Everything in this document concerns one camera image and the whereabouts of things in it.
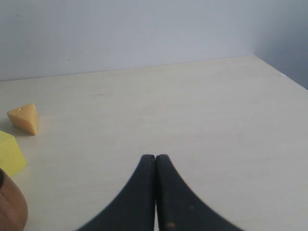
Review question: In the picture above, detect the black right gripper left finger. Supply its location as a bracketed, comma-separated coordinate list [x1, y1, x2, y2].
[79, 154, 155, 231]

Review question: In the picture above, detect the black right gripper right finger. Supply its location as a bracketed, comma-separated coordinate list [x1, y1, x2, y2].
[156, 154, 241, 231]

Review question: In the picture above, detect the brown wooden cup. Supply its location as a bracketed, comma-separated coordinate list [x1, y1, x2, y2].
[0, 169, 28, 231]

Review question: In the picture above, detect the yellow cube block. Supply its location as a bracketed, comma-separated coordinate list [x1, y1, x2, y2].
[0, 131, 26, 177]

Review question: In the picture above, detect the orange cheese wedge toy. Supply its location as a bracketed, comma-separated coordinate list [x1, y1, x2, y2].
[7, 103, 39, 135]

